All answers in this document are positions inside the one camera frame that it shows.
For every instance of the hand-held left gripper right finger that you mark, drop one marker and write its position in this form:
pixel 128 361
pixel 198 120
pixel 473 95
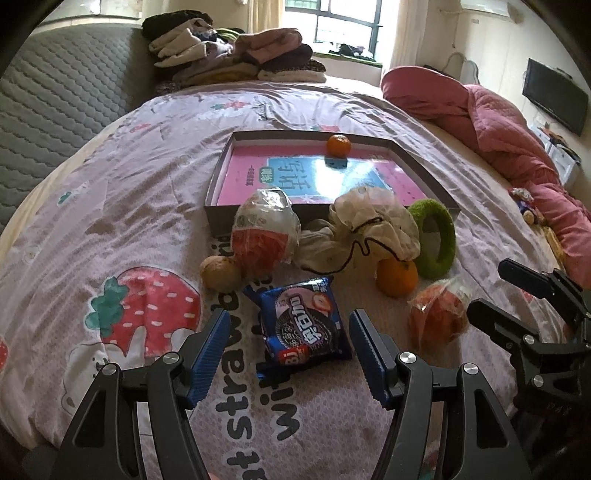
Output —
pixel 367 355

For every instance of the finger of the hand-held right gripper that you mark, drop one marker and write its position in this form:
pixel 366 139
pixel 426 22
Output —
pixel 503 323
pixel 531 277

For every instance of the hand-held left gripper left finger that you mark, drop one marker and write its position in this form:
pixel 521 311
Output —
pixel 210 355

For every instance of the orange fruit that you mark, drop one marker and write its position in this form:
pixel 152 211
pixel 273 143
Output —
pixel 436 316

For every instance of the blue cookie packet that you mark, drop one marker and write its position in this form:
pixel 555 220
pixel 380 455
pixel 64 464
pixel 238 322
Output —
pixel 300 323

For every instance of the orange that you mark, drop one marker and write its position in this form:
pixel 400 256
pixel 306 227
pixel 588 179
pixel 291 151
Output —
pixel 396 279

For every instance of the walnut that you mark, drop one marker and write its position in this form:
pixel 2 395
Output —
pixel 220 272

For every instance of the white red ball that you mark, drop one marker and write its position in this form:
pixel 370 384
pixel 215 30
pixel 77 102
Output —
pixel 265 230

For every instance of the grey cardboard box pink inside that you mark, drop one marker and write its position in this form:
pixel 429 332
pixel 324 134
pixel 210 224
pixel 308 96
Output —
pixel 258 180

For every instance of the blue yellow small toy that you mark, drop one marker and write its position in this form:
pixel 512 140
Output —
pixel 532 215

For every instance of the red white small toy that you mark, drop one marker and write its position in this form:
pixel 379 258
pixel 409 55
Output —
pixel 519 194

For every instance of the white storage cabinet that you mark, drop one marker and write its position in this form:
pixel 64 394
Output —
pixel 561 157

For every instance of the pink quilt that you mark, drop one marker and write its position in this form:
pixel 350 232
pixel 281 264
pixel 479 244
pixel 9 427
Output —
pixel 512 138

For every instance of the black television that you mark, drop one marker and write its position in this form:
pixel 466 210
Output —
pixel 554 94

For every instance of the strawberry printed bed sheet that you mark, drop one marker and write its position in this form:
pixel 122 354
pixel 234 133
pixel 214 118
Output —
pixel 138 184

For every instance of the pink pillow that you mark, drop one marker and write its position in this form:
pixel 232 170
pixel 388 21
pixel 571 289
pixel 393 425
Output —
pixel 425 97

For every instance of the small mandarin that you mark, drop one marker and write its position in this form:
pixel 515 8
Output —
pixel 338 145

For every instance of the cream curtain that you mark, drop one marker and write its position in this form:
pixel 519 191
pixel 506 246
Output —
pixel 415 32

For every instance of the white air conditioner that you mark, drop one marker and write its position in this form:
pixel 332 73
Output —
pixel 485 8

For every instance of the dark cloth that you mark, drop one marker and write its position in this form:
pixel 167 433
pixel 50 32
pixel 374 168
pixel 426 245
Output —
pixel 353 48

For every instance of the pile of folded clothes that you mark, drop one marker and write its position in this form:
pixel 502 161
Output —
pixel 231 55

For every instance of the green windowsill mat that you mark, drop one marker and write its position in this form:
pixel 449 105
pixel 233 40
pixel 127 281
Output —
pixel 323 57

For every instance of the grey quilted headboard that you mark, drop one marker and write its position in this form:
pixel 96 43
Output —
pixel 55 92

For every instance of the window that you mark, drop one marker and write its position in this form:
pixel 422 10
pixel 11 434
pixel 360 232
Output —
pixel 341 27

